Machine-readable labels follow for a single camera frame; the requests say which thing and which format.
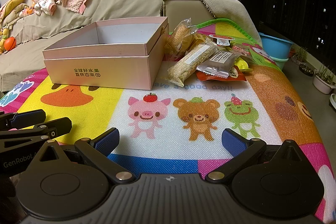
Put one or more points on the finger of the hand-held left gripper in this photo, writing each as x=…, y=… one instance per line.
x=52, y=127
x=29, y=116

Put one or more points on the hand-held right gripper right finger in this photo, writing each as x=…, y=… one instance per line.
x=232, y=141

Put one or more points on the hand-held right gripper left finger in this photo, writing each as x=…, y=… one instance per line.
x=107, y=141

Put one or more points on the red snack packet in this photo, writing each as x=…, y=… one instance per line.
x=239, y=76

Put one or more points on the pink cardboard box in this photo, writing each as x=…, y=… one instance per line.
x=105, y=71

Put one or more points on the yellow snack packet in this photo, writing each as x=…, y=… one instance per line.
x=242, y=64

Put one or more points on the brown snack packet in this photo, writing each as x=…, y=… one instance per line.
x=218, y=62

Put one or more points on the sesame bar clear packet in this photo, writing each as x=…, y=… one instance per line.
x=189, y=64

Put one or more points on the jelly cup red label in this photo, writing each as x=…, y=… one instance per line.
x=223, y=41

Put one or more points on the wafer roll clear packet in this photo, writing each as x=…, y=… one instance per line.
x=177, y=36

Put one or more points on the colourful cartoon play mat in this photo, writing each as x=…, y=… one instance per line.
x=199, y=98

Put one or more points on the orange toy ball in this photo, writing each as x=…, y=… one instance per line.
x=10, y=43

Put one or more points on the yellow plush toy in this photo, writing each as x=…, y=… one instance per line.
x=3, y=41

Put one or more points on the teal plastic basin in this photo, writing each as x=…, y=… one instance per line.
x=282, y=63

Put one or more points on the dark plant pot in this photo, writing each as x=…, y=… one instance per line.
x=305, y=70

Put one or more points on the blue plastic basin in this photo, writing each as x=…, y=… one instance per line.
x=273, y=47

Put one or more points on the white plant pot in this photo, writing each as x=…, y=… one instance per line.
x=321, y=83

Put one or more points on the white container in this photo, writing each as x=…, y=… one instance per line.
x=333, y=103

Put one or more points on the small potted plant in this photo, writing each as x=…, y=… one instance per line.
x=299, y=56

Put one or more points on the yellow pink cloth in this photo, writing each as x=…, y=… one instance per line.
x=13, y=3

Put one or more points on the beige fringed blanket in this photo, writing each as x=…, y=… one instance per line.
x=231, y=8

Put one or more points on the beige covered sofa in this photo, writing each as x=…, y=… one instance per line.
x=118, y=3

